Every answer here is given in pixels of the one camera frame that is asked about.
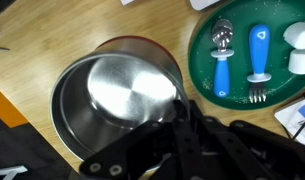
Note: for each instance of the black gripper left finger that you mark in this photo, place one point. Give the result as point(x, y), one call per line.
point(132, 146)

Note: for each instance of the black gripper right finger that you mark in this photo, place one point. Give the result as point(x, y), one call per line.
point(252, 150)

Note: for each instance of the silver steel bowl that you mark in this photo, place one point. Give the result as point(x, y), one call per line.
point(125, 86)

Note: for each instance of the white card blue print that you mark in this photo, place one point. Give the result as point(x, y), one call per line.
point(293, 118)

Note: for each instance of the green plate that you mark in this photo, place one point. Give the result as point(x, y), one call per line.
point(278, 89)

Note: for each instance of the black fabric white print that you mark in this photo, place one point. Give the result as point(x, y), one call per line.
point(22, 153)

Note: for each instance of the orange flat panel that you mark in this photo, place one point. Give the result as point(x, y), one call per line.
point(5, 110)

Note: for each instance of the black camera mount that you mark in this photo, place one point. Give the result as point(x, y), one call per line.
point(0, 16)

